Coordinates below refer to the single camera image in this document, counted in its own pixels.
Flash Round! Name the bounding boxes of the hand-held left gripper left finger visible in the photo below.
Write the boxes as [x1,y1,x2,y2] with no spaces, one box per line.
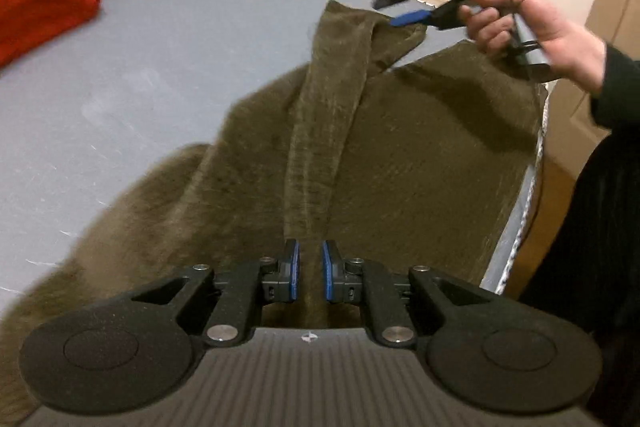
[131,238,301,348]

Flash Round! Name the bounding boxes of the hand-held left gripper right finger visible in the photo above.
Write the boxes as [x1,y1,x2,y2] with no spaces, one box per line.
[322,239,491,349]

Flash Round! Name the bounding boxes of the olive corduroy pants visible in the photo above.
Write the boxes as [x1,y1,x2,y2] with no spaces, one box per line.
[0,0,550,427]

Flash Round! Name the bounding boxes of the person's right forearm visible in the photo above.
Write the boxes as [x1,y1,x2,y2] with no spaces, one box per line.
[589,44,640,142]

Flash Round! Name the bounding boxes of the person's right hand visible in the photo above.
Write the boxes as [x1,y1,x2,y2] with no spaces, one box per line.
[457,0,609,96]

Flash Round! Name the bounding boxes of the cardboard box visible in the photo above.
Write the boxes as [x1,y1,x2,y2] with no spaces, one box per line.
[547,0,640,150]

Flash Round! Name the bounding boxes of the person's dark clothed body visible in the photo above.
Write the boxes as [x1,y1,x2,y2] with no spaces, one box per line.
[517,131,640,427]

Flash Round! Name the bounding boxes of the red folded quilt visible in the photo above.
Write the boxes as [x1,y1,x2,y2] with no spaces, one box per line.
[0,0,104,68]

